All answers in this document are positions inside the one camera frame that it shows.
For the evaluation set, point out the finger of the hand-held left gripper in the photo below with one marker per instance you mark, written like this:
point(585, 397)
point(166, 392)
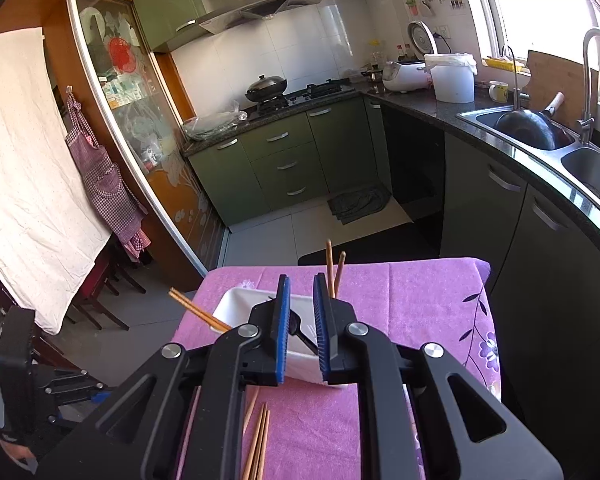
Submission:
point(80, 400)
point(65, 380)

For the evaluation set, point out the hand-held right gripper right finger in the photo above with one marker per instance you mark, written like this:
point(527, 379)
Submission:
point(320, 330)

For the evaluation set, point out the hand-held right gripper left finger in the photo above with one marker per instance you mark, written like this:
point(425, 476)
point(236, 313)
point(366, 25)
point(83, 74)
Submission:
point(281, 330)

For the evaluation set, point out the clear plastic spoon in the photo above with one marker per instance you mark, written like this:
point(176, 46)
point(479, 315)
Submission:
point(300, 332)

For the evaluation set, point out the white plastic utensil holder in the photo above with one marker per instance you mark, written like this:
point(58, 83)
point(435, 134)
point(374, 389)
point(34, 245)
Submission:
point(240, 305)

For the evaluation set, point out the person's left hand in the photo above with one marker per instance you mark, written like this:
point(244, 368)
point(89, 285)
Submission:
point(15, 452)

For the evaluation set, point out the dark wooden chair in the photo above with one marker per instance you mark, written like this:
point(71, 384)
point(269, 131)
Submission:
point(92, 285)

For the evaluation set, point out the black floor mat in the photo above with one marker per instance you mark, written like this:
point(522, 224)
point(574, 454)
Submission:
point(380, 245)

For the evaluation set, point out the purple floral tablecloth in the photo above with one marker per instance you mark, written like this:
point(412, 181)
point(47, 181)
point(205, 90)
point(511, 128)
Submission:
point(420, 300)

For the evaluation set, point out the grey floor cloth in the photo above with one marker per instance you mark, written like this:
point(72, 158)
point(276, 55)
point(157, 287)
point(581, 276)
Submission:
point(357, 202)

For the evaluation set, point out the green stove base cabinet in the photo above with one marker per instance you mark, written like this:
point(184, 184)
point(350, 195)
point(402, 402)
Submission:
point(285, 160)

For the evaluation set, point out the white hanging sheet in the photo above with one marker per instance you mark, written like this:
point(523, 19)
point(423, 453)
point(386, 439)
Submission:
point(25, 160)

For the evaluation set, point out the checkered apron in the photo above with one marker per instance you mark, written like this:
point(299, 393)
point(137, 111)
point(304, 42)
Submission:
point(105, 180)

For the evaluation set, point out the clear plastic bag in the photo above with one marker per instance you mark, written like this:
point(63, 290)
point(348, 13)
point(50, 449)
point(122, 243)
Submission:
point(212, 125)

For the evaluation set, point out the dark sink base cabinet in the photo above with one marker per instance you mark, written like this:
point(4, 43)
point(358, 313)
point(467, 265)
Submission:
point(555, 285)

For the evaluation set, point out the black gas stove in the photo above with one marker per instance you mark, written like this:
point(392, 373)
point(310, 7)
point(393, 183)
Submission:
point(320, 89)

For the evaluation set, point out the black lidded wok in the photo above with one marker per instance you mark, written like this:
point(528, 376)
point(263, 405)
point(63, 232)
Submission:
point(265, 87)

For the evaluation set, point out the black granite countertop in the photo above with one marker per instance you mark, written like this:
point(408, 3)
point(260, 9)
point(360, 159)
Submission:
point(420, 102)

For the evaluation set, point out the white rice cooker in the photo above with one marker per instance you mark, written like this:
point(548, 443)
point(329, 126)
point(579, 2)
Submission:
point(405, 77)

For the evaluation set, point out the cluster of condiment bottles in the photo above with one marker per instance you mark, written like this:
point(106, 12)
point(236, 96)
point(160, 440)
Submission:
point(377, 62)

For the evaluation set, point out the white plastic bucket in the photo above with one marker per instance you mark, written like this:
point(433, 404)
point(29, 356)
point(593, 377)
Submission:
point(450, 85)

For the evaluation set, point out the frosted glass sliding door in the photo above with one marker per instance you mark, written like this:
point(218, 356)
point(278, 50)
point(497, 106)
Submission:
point(130, 85)

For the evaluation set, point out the white mug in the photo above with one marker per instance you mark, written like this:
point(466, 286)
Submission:
point(499, 92)

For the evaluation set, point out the thin steel tap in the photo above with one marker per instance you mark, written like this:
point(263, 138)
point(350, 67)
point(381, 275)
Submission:
point(516, 85)

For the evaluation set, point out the steel double sink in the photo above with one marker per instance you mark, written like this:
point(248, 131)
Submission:
point(590, 170)

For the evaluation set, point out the yellow plastic box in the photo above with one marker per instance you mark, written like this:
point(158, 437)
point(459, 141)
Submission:
point(500, 63)

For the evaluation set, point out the wooden cutting board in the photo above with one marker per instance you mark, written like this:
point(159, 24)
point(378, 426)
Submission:
point(555, 75)

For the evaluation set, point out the tall steel faucet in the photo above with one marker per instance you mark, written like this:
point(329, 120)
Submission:
point(587, 85)

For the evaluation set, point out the kitchen window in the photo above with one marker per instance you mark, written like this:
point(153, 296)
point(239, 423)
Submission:
point(540, 5)

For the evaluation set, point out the white wall outlet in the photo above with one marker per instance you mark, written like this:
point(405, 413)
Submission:
point(445, 31)

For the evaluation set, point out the green wall cabinets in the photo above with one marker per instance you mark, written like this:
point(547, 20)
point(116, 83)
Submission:
point(155, 5)

